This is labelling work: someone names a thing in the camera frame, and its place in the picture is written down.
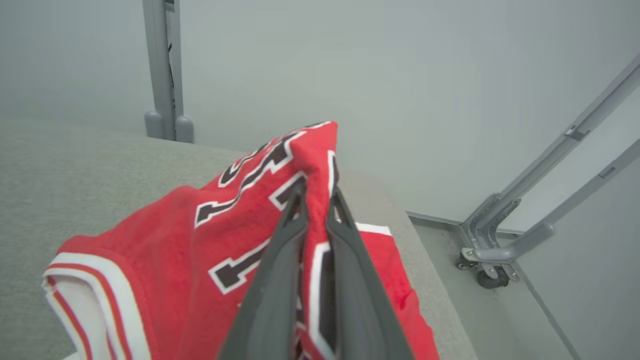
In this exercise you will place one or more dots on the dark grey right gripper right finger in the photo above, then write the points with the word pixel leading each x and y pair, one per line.
pixel 360 310

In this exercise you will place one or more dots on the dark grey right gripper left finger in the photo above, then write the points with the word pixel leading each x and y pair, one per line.
pixel 270 310

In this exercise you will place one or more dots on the red white jersey shirt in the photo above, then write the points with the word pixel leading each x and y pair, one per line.
pixel 175 250

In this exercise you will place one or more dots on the black caster wheel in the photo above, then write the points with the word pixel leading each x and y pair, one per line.
pixel 492 279

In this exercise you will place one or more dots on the grey fabric padded bench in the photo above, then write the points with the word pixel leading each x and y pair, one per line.
pixel 75 190

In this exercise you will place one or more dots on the grey wheeled metal frame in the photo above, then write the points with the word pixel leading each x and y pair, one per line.
pixel 530 240

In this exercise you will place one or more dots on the grey partition post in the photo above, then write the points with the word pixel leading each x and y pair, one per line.
pixel 160 65

